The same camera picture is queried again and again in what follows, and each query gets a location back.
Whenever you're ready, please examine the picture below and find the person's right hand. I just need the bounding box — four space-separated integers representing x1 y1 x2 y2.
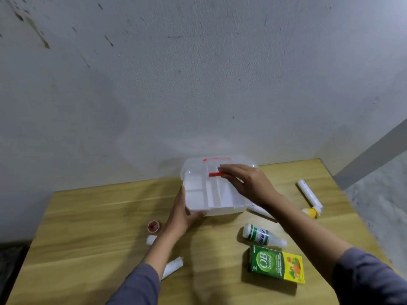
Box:
217 164 281 207

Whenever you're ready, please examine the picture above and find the person's left hand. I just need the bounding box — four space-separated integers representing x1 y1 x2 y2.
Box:
160 186 207 239

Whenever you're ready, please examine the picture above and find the clear plastic first aid box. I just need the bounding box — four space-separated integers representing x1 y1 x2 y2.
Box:
180 156 259 217

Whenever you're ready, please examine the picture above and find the person's right forearm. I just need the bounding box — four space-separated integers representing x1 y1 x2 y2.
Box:
266 193 407 305

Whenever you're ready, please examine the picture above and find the person's left forearm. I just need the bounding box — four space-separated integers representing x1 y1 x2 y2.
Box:
106 230 179 305

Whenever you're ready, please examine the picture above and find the slim white tube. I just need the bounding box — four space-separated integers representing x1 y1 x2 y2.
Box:
248 205 275 219

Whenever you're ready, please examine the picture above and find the white bottle with green label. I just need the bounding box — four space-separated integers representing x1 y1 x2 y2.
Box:
242 223 287 248

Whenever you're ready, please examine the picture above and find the white ointment tube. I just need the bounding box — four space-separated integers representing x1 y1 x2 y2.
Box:
162 256 184 280

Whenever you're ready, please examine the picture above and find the white tube with yellow cap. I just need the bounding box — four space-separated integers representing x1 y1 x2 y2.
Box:
297 180 324 219

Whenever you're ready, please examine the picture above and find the green and yellow medicine box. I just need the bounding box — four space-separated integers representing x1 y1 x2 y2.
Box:
248 245 306 285

